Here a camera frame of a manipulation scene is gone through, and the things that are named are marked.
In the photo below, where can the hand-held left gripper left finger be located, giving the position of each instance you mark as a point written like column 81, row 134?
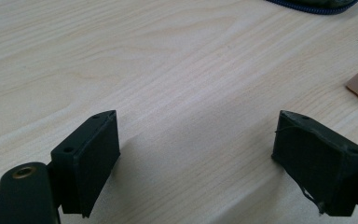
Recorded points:
column 87, row 161

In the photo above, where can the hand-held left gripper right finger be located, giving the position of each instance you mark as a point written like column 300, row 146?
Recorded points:
column 317, row 161

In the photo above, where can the dark blue ribbed fabric item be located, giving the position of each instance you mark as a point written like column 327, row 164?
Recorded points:
column 313, row 6

